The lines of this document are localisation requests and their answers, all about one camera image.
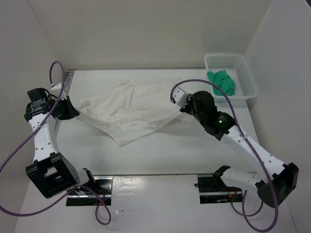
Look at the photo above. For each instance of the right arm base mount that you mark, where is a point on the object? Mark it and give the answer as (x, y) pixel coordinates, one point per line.
(210, 193)

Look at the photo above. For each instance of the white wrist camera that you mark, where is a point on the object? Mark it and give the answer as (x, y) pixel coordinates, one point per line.
(57, 89)
(179, 97)

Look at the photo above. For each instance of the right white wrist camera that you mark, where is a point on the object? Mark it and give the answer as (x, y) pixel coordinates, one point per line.
(179, 97)

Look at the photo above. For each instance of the white tank top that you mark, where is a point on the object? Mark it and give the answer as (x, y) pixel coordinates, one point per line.
(131, 110)

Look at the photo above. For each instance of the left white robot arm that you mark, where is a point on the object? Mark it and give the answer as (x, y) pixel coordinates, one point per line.
(51, 172)

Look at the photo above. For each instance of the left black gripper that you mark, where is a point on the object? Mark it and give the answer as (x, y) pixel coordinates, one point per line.
(72, 112)

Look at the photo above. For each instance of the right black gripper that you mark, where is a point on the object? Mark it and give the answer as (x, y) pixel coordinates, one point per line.
(185, 108)

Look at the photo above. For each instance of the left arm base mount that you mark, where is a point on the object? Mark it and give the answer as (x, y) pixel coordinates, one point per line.
(102, 187)

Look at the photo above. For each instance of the white plastic basket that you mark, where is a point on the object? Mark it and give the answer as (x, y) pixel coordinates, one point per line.
(238, 70)

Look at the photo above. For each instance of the green tank top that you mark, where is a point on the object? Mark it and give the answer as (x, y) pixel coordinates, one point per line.
(223, 81)

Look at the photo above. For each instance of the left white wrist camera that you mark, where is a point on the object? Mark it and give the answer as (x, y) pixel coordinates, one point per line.
(57, 89)

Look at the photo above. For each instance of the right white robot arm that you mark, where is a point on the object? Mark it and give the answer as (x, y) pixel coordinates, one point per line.
(273, 179)

